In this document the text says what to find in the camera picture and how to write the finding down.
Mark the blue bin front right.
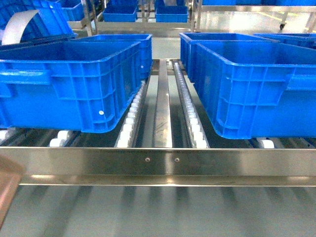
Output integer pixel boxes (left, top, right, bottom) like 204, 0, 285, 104
195, 41, 316, 139

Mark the blue bin front left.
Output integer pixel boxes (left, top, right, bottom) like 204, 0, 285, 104
0, 40, 141, 133

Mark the tilted blue bin left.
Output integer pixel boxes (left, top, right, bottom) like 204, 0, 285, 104
0, 0, 75, 45

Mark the blue bin background left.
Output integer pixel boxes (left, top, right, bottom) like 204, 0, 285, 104
102, 5, 138, 22

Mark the blue bin rear right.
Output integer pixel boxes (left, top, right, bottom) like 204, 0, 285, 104
180, 33, 279, 83

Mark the blue bin background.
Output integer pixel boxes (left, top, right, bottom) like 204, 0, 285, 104
155, 6, 189, 23
102, 5, 138, 22

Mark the stainless steel flow rack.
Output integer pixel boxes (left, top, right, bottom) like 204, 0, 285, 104
0, 0, 316, 188

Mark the blue bin background right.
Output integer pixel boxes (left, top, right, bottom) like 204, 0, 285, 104
155, 6, 189, 23

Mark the beige plastic dustpan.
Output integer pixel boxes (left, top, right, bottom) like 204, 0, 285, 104
0, 155, 25, 228

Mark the blue bin far right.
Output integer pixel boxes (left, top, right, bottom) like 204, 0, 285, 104
254, 33, 316, 49

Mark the blue bin rear left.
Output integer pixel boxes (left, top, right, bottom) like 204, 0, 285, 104
75, 34, 154, 80

